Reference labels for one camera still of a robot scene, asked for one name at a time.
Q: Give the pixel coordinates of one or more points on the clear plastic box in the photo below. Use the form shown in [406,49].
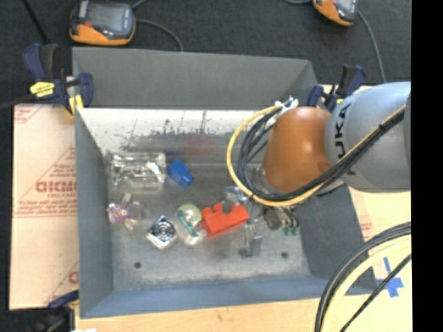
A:
[138,169]

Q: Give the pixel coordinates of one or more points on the blue block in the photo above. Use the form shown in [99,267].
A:
[179,172]

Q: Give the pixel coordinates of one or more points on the brown cardboard board red print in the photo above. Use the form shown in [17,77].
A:
[41,199]

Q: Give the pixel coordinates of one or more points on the grey metal bin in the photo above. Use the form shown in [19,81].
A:
[194,81]

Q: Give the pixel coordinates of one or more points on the red toy brick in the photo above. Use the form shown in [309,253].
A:
[221,220]

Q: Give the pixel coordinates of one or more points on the small clear glass thing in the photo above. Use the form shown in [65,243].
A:
[234,194]

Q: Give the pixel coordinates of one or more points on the clear plastic bottle green label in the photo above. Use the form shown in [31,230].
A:
[189,220]

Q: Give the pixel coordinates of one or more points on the purple toy animal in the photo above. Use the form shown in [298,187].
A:
[118,213]

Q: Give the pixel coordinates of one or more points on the clear square glass dish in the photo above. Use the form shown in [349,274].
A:
[161,232]

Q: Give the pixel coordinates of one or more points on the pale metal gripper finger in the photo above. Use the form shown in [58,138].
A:
[257,246]
[245,251]

